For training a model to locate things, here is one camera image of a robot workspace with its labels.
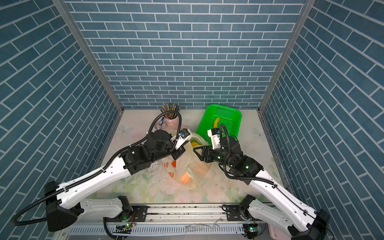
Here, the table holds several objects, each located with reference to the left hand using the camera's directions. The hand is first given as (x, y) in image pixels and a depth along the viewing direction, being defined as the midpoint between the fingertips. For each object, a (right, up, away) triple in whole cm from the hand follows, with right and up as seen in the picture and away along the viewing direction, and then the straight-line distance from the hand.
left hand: (188, 141), depth 69 cm
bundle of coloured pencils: (-15, +19, +33) cm, 41 cm away
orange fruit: (-2, -22, +10) cm, 24 cm away
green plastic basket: (+17, +14, +46) cm, 51 cm away
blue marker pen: (-22, +9, +39) cm, 46 cm away
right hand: (+4, -3, -1) cm, 5 cm away
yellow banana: (+18, +9, +39) cm, 44 cm away
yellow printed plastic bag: (0, -17, +11) cm, 20 cm away
